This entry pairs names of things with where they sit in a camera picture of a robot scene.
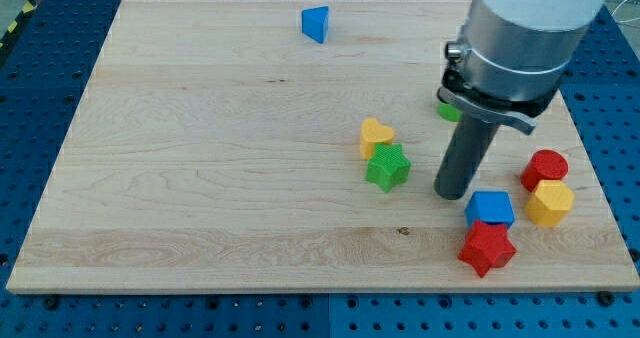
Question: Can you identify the green star block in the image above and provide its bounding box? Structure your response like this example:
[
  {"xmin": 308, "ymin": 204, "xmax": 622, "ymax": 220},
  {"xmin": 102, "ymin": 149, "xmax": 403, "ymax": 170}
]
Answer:
[{"xmin": 365, "ymin": 143, "xmax": 411, "ymax": 193}]

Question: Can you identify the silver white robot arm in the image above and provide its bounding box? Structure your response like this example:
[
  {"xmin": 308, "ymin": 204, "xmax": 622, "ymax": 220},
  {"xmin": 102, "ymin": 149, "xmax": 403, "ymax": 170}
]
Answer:
[{"xmin": 438, "ymin": 0, "xmax": 605, "ymax": 134}]

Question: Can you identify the blue cube block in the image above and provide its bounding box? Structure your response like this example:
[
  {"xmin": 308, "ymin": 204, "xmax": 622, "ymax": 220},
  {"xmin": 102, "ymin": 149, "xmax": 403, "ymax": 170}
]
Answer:
[{"xmin": 465, "ymin": 191, "xmax": 515, "ymax": 228}]

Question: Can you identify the yellow heart block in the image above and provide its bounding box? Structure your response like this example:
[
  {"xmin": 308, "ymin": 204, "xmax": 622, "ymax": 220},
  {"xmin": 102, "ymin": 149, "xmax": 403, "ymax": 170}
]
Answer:
[{"xmin": 359, "ymin": 118, "xmax": 395, "ymax": 160}]

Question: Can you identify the light wooden board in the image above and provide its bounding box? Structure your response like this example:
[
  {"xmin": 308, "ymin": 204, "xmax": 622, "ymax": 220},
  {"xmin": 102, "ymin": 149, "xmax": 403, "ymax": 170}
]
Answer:
[{"xmin": 7, "ymin": 0, "xmax": 639, "ymax": 294}]

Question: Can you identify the red cylinder block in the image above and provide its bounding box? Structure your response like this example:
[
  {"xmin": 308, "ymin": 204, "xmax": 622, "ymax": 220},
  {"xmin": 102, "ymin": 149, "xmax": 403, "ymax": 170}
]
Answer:
[{"xmin": 520, "ymin": 149, "xmax": 569, "ymax": 192}]

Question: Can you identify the red star block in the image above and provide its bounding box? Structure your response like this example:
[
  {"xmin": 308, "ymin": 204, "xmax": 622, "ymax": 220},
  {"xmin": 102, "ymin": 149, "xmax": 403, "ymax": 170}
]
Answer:
[{"xmin": 457, "ymin": 220, "xmax": 517, "ymax": 277}]

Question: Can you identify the green circle block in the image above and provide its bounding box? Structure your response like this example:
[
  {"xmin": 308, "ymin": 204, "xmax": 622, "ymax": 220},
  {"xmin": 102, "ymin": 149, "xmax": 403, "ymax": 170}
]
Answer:
[{"xmin": 437, "ymin": 102, "xmax": 462, "ymax": 122}]

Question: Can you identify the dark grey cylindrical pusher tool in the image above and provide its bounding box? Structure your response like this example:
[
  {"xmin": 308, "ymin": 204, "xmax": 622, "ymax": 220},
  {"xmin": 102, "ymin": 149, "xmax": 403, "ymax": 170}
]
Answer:
[{"xmin": 434, "ymin": 114, "xmax": 498, "ymax": 200}]

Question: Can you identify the yellow hexagon block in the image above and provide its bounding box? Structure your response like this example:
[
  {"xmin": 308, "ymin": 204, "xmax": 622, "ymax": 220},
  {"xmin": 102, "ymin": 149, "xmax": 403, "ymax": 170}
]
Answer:
[{"xmin": 524, "ymin": 180, "xmax": 575, "ymax": 227}]

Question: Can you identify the blue triangle block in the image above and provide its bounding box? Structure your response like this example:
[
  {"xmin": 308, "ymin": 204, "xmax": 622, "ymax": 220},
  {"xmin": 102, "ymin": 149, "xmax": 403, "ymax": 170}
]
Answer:
[{"xmin": 301, "ymin": 6, "xmax": 329, "ymax": 44}]

